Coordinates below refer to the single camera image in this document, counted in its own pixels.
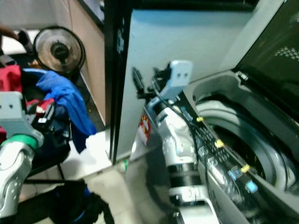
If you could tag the grey slide sandal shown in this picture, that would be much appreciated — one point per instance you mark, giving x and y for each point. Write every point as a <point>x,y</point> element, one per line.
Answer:
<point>7,60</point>
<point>25,41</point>

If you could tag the wooden counter cabinet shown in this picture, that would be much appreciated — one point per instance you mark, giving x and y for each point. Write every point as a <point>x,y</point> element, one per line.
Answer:
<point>86,60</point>

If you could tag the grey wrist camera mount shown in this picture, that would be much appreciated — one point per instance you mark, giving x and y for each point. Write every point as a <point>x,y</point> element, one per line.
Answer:
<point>13,112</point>
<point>180,77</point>

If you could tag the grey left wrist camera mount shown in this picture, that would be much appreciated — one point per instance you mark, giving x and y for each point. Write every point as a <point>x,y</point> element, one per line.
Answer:
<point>13,112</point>

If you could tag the green bottle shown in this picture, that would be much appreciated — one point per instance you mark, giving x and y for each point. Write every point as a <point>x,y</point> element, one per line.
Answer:
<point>124,164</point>

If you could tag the black stool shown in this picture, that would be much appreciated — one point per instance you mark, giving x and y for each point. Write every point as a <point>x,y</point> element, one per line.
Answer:
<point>49,156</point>

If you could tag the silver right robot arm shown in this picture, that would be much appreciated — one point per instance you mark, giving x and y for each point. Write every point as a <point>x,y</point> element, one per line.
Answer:
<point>182,149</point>

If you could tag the blue garment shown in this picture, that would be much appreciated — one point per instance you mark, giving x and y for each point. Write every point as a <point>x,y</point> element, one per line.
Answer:
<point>70,100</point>

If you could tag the red garment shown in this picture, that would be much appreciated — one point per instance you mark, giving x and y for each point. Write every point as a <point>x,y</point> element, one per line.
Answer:
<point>10,78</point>

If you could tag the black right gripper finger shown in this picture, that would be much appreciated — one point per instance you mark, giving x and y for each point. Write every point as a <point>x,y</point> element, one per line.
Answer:
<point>138,80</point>
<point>156,78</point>

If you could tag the dark washing machine lid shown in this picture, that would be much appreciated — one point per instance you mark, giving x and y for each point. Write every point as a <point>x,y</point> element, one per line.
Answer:
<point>273,46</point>

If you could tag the tall grey black-edged cabinet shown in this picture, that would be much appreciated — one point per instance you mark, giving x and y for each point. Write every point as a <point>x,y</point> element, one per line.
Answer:
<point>168,42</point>

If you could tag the red white warning sticker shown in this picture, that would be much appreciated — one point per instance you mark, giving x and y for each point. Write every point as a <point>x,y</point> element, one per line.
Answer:
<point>145,128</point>

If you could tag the grey top-load washing machine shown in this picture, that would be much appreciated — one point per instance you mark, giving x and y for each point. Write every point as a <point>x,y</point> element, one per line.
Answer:
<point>252,154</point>

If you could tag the black bag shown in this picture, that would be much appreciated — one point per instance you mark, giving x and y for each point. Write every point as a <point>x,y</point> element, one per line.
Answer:
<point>79,205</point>

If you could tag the black round floor fan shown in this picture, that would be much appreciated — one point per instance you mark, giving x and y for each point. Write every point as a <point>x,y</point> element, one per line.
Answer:
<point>60,49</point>

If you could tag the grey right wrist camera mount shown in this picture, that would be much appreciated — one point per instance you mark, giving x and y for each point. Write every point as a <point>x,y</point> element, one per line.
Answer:
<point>180,77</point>

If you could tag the person bare leg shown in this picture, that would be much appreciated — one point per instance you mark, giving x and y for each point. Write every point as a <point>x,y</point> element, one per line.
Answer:
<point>9,33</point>

